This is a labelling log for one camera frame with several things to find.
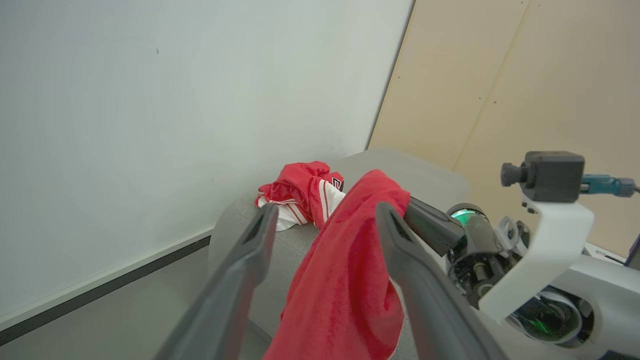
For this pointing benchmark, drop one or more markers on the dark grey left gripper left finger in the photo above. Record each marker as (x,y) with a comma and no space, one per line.
(225,290)

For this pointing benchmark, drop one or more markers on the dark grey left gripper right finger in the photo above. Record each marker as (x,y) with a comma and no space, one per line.
(430,300)

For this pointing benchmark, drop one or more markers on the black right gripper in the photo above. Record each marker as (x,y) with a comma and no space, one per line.
(475,250)

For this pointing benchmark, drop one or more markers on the plain red cloth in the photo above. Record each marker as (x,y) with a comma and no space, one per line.
(345,280)

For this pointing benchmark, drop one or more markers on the red and white basketball jersey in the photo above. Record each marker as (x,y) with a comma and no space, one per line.
(305,192)

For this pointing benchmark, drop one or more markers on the grey fabric sofa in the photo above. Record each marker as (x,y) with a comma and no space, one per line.
(425,175)

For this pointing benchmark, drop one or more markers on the black and white baseboard strip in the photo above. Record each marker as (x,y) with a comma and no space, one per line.
(100,287)

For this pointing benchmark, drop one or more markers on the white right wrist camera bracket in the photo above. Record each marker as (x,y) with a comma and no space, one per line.
(545,250)

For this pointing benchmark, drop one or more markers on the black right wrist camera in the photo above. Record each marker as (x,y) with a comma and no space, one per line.
(550,175)

